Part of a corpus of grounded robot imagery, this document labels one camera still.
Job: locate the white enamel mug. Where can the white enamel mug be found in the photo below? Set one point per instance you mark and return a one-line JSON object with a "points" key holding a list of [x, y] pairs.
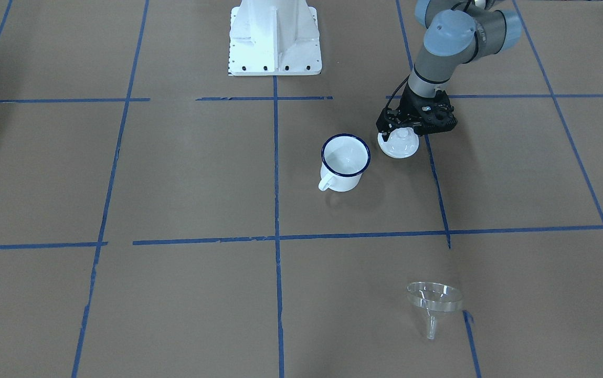
{"points": [[344, 158]]}

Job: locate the white ceramic lid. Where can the white ceramic lid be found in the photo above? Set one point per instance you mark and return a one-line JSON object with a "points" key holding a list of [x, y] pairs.
{"points": [[402, 143]]}

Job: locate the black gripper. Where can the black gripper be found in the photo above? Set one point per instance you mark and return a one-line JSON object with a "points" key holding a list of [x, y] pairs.
{"points": [[411, 105]]}

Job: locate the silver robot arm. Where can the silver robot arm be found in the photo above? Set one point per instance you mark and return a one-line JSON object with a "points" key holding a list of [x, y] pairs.
{"points": [[456, 33]]}

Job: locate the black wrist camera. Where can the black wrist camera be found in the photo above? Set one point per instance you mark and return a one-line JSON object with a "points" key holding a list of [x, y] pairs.
{"points": [[396, 119]]}

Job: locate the white camera mast pedestal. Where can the white camera mast pedestal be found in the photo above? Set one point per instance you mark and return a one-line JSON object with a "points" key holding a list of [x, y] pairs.
{"points": [[274, 38]]}

